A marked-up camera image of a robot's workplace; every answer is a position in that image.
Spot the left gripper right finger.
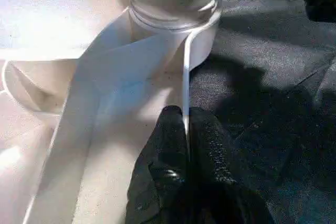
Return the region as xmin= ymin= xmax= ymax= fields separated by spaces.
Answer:
xmin=187 ymin=107 xmax=275 ymax=224

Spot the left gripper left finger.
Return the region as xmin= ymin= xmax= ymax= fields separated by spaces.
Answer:
xmin=125 ymin=105 xmax=194 ymax=224

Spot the white plastic table leg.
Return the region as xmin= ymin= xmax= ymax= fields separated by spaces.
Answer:
xmin=129 ymin=0 xmax=219 ymax=31

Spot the white plastic table top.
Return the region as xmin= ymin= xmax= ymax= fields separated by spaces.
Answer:
xmin=0 ymin=0 xmax=223 ymax=224

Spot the black work mat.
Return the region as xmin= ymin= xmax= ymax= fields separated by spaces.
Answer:
xmin=0 ymin=0 xmax=336 ymax=224

